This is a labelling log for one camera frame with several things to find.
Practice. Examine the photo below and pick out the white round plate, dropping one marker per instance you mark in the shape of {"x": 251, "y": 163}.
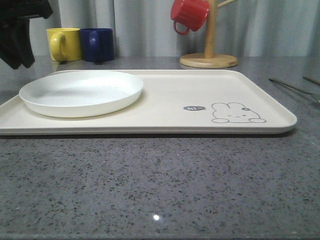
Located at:
{"x": 84, "y": 93}

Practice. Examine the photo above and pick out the dark blue mug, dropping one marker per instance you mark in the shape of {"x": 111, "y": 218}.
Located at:
{"x": 97, "y": 44}

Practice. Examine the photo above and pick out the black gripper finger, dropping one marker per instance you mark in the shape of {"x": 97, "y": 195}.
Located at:
{"x": 11, "y": 37}
{"x": 23, "y": 42}

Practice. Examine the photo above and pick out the wooden mug tree stand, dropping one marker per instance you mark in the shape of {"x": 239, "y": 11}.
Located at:
{"x": 209, "y": 59}

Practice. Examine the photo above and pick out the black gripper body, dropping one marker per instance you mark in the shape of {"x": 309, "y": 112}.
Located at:
{"x": 12, "y": 9}

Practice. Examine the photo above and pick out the red mug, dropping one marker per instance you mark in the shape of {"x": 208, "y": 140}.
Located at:
{"x": 189, "y": 15}

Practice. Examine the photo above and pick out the silver spoon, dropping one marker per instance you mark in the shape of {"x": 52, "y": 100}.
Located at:
{"x": 315, "y": 96}

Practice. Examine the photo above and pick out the silver chopstick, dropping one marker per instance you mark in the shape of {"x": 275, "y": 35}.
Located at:
{"x": 314, "y": 81}

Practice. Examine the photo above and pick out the yellow mug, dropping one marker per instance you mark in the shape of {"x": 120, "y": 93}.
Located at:
{"x": 64, "y": 44}

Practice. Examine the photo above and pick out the cream rabbit serving tray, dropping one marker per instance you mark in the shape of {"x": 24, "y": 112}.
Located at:
{"x": 172, "y": 102}

